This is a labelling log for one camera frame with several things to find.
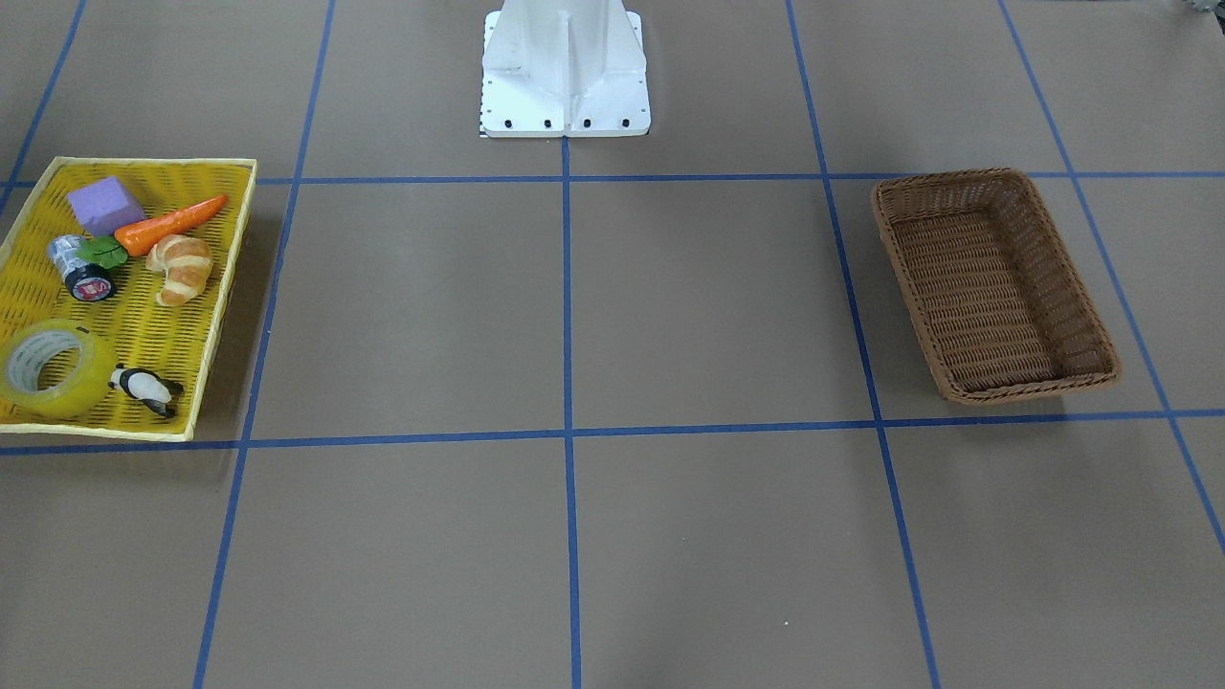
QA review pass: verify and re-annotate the small silver can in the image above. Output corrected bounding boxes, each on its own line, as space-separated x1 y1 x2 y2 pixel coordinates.
45 234 118 302

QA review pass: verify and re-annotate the brown wicker basket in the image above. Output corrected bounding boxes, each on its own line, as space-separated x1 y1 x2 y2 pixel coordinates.
870 168 1122 407

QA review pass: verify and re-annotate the yellow packing tape roll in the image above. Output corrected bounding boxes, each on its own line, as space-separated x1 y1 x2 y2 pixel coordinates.
1 319 118 419

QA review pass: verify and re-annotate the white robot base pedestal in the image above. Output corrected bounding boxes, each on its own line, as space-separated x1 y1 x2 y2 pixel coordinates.
479 1 652 139

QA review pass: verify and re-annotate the toy croissant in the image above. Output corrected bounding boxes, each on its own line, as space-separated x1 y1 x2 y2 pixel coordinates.
145 234 213 308

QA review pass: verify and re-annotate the toy panda figure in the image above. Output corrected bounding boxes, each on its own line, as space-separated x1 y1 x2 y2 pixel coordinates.
108 365 184 418

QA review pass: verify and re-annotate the purple foam cube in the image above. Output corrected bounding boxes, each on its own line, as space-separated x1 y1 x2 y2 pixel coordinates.
66 177 147 238

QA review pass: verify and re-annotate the orange toy carrot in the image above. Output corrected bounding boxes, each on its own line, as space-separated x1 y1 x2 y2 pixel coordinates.
78 192 229 270

